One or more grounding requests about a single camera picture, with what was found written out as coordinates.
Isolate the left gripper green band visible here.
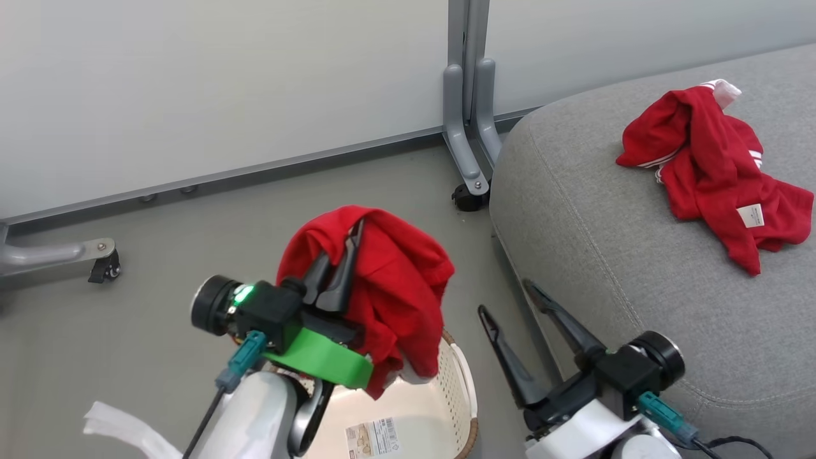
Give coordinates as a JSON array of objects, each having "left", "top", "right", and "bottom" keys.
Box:
[{"left": 190, "top": 218, "right": 375, "bottom": 390}]

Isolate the arm cable teal plug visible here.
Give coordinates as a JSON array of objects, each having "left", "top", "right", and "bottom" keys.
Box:
[
  {"left": 184, "top": 330, "right": 269, "bottom": 459},
  {"left": 637, "top": 391, "right": 776, "bottom": 459}
]

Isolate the long grey partition foot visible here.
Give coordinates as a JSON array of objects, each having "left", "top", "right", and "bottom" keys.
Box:
[{"left": 0, "top": 237, "right": 117, "bottom": 279}]

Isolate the right arm cable teal plug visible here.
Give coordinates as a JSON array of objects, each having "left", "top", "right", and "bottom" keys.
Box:
[{"left": 637, "top": 391, "right": 776, "bottom": 459}]

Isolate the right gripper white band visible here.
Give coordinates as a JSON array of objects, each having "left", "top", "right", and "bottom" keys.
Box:
[{"left": 477, "top": 278, "right": 687, "bottom": 459}]

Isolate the grey fabric sofa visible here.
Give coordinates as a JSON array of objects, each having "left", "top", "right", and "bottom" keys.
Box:
[{"left": 489, "top": 43, "right": 816, "bottom": 459}]

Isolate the black caster wheel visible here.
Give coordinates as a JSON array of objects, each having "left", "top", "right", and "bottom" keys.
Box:
[
  {"left": 87, "top": 249, "right": 122, "bottom": 285},
  {"left": 451, "top": 183, "right": 491, "bottom": 213}
]

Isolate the grey partition base rail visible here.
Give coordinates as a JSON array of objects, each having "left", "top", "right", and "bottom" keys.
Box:
[{"left": 0, "top": 105, "right": 549, "bottom": 227}]

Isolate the white cloth strip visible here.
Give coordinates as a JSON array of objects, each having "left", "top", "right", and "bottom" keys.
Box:
[{"left": 83, "top": 400, "right": 184, "bottom": 459}]

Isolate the grey upright partition foot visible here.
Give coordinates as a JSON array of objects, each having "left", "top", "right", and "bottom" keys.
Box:
[
  {"left": 442, "top": 63, "right": 491, "bottom": 197},
  {"left": 473, "top": 57, "right": 506, "bottom": 168}
]

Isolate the white perforated laundry basket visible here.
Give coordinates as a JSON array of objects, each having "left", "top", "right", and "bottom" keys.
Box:
[{"left": 265, "top": 328, "right": 479, "bottom": 459}]

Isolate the paper label sticker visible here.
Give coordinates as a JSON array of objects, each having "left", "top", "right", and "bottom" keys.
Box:
[{"left": 345, "top": 417, "right": 403, "bottom": 459}]

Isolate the plain red garment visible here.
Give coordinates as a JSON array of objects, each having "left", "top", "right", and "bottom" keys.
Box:
[{"left": 276, "top": 205, "right": 456, "bottom": 401}]

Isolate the left arm cable teal plug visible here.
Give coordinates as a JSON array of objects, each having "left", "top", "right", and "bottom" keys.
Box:
[{"left": 184, "top": 330, "right": 269, "bottom": 459}]

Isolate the red garment with white stripes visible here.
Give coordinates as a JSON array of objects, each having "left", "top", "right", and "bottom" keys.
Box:
[{"left": 615, "top": 79, "right": 815, "bottom": 277}]

